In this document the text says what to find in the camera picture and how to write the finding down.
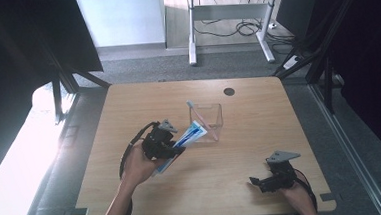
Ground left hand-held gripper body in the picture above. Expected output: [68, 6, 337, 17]
[139, 117, 182, 163]

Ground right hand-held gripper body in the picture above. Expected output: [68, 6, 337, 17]
[260, 149, 304, 194]

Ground blue and white toothpaste tube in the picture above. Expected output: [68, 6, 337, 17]
[148, 118, 212, 177]

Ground clear plastic square container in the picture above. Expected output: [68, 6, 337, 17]
[187, 102, 226, 146]

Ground person's right hand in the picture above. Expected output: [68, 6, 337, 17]
[277, 179, 315, 214]

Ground person's left hand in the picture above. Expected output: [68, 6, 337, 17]
[118, 141, 168, 190]

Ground white power strip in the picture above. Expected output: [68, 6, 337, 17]
[281, 54, 303, 72]

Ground dark curtain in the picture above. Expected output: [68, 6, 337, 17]
[305, 0, 381, 178]
[0, 0, 111, 191]

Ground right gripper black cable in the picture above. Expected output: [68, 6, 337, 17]
[292, 167, 320, 215]

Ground metal floor rail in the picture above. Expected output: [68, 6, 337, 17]
[307, 78, 381, 215]

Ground black metal stand frame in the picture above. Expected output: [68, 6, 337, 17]
[34, 23, 114, 127]
[266, 0, 375, 118]

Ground black floor cables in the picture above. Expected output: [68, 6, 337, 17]
[191, 0, 297, 61]

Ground white metal desk frame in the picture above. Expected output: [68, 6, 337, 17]
[184, 0, 283, 69]

